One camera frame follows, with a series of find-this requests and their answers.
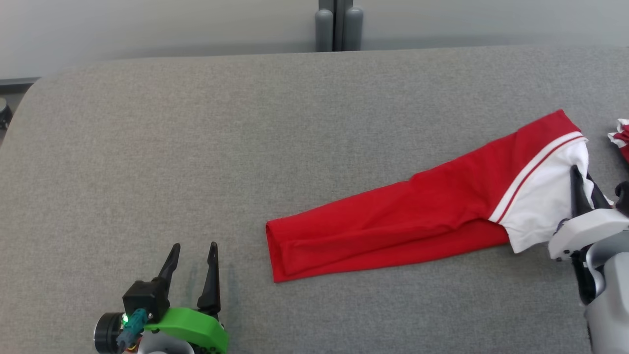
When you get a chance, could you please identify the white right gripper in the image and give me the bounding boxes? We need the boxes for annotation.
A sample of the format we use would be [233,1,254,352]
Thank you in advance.
[548,165,629,261]

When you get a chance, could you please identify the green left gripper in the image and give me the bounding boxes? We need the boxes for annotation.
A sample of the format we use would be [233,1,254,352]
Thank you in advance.
[143,241,229,354]

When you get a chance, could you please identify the red Bulls 23 shorts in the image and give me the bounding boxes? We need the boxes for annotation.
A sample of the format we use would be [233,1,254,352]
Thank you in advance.
[608,118,629,165]

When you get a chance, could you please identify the red and white jersey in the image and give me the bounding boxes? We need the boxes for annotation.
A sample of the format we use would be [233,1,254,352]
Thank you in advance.
[265,109,615,283]

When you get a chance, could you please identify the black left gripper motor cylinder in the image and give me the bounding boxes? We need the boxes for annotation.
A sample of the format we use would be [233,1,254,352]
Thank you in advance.
[93,312,128,354]

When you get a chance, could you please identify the dark grey vertical pillar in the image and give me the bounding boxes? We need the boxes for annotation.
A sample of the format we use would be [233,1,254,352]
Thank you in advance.
[318,0,353,51]

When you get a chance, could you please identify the teal left cable connector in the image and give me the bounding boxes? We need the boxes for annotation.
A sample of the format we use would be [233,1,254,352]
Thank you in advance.
[116,308,149,352]

